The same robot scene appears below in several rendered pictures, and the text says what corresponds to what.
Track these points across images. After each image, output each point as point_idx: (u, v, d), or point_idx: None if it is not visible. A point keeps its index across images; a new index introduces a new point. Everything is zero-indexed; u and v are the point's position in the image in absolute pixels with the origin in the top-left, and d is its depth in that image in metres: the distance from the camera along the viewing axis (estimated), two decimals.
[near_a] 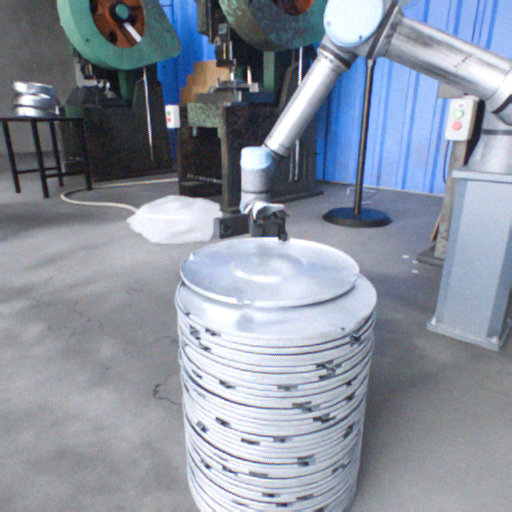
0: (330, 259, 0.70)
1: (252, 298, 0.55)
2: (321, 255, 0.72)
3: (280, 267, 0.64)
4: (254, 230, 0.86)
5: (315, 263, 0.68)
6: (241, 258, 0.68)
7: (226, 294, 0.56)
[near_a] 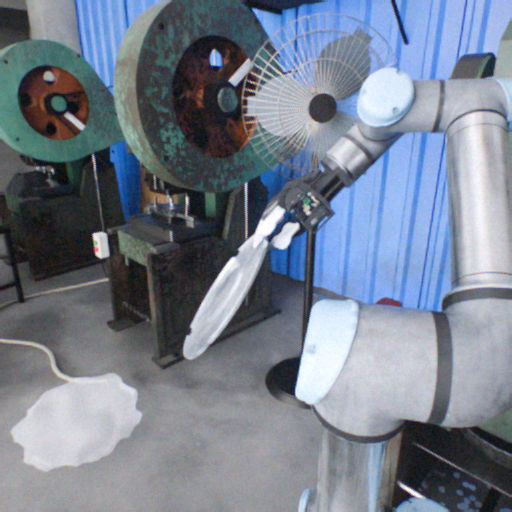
0: (233, 306, 0.69)
1: (194, 329, 0.87)
2: (241, 293, 0.70)
3: (216, 303, 0.79)
4: None
5: (227, 307, 0.73)
6: (230, 274, 0.84)
7: (199, 316, 0.90)
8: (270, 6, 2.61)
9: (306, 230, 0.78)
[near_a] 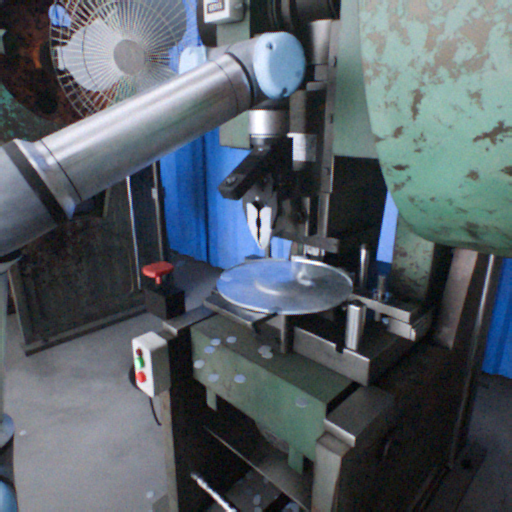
0: (233, 291, 0.83)
1: (287, 262, 0.99)
2: (240, 296, 0.81)
3: (274, 276, 0.89)
4: (260, 200, 0.75)
5: (247, 286, 0.85)
6: (306, 283, 0.85)
7: (303, 264, 0.98)
8: None
9: (247, 199, 0.79)
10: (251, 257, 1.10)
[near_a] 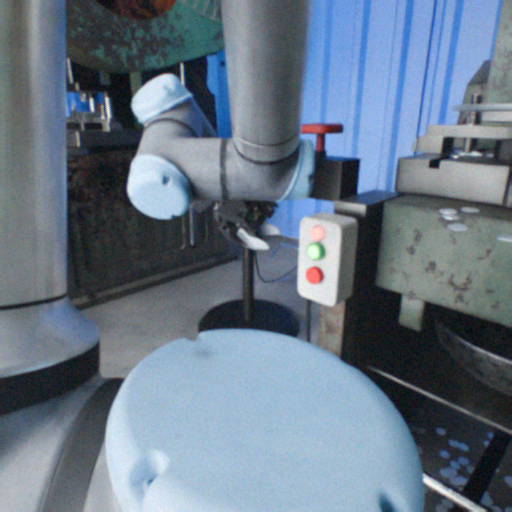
0: None
1: None
2: None
3: None
4: None
5: None
6: None
7: None
8: None
9: None
10: (438, 125, 0.78)
